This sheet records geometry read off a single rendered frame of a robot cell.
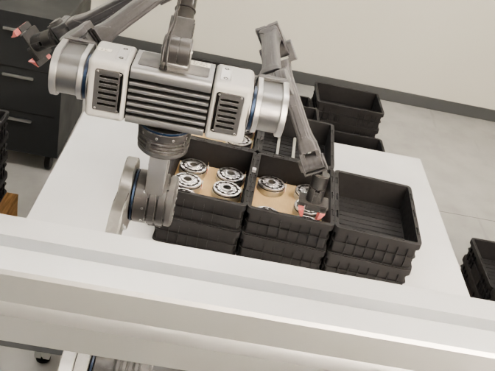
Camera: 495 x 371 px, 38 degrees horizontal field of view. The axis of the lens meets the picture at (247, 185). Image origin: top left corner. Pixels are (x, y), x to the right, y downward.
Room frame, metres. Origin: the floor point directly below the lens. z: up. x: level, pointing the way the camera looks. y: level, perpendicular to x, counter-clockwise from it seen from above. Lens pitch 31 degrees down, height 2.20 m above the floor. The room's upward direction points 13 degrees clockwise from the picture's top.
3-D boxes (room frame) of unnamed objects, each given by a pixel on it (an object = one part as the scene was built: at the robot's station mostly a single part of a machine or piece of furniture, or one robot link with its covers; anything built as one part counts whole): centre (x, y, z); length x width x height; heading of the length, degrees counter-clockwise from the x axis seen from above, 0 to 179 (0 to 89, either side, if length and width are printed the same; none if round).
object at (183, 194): (2.20, 0.14, 0.92); 0.40 x 0.30 x 0.02; 1
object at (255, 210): (2.20, -0.16, 0.92); 0.40 x 0.30 x 0.02; 1
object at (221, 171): (2.31, 0.07, 0.86); 0.10 x 0.10 x 0.01
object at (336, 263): (2.21, -0.46, 0.76); 0.40 x 0.30 x 0.12; 1
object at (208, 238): (2.20, 0.14, 0.76); 0.40 x 0.30 x 0.12; 1
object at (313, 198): (2.09, -0.23, 0.98); 0.10 x 0.07 x 0.07; 91
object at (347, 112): (3.97, -0.47, 0.37); 0.40 x 0.30 x 0.45; 95
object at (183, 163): (2.31, 0.21, 0.86); 0.10 x 0.10 x 0.01
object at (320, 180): (2.10, -0.23, 1.04); 0.07 x 0.06 x 0.07; 5
